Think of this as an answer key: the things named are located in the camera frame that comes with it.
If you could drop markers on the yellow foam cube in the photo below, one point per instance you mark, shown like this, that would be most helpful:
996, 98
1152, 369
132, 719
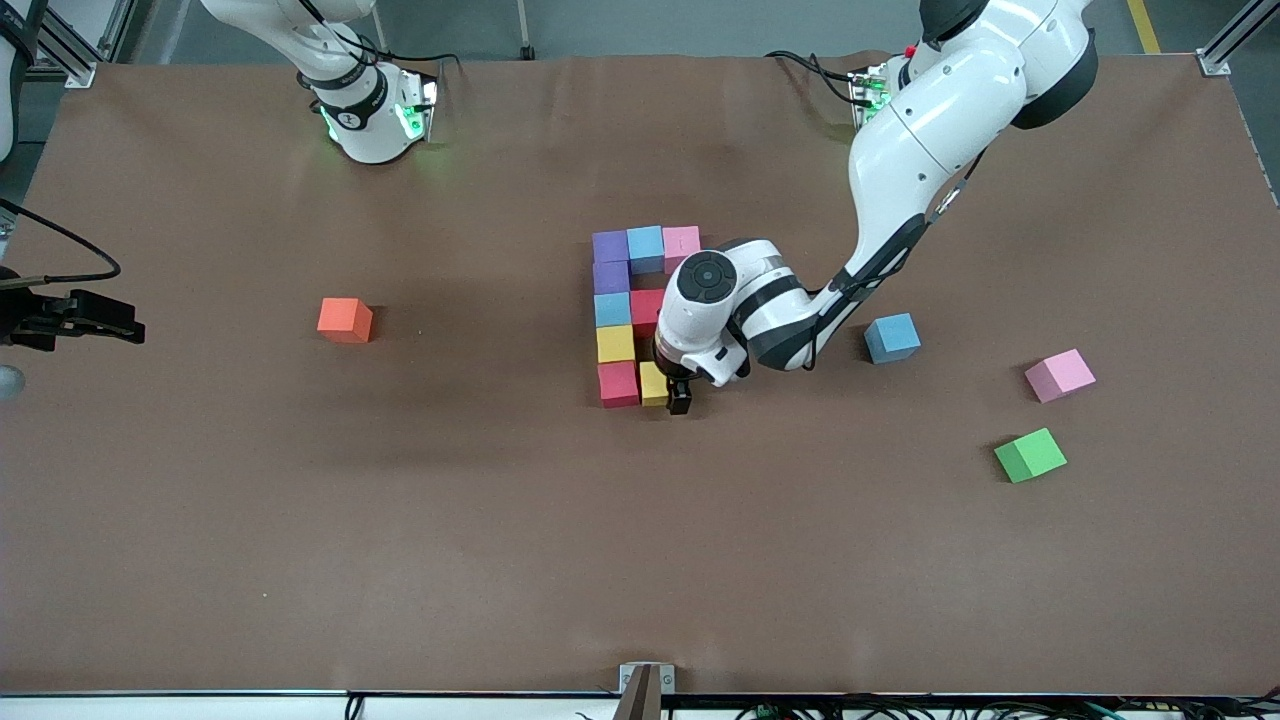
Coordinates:
653, 385
616, 345

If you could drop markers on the green foam cube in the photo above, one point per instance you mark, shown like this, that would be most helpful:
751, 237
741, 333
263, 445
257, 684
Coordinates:
1028, 455

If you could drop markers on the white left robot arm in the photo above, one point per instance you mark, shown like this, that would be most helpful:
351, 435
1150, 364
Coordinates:
930, 120

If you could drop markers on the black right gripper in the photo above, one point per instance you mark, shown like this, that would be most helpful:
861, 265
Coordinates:
28, 315

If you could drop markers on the brown table mat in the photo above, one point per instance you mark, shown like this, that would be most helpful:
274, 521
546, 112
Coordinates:
640, 580

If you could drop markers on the purple foam cube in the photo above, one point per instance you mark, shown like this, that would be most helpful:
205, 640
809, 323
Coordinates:
612, 278
610, 247

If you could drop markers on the crimson foam cube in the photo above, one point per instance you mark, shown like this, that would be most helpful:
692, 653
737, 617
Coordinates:
618, 385

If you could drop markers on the red foam cube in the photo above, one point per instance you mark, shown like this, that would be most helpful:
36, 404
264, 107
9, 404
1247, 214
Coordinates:
645, 305

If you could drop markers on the metal table edge bracket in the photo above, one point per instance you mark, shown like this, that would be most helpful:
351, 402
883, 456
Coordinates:
645, 690

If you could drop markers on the blue foam cube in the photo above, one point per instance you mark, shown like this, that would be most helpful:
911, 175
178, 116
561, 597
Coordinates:
890, 337
613, 310
647, 248

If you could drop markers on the orange foam cube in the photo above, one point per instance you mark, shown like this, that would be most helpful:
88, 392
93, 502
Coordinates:
343, 318

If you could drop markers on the aluminium frame post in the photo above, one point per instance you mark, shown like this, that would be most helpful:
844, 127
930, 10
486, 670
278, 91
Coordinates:
75, 68
1213, 62

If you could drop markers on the pink foam cube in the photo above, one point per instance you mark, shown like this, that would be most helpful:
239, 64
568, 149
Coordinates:
1060, 375
682, 243

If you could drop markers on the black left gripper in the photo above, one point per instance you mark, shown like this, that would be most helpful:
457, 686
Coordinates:
672, 371

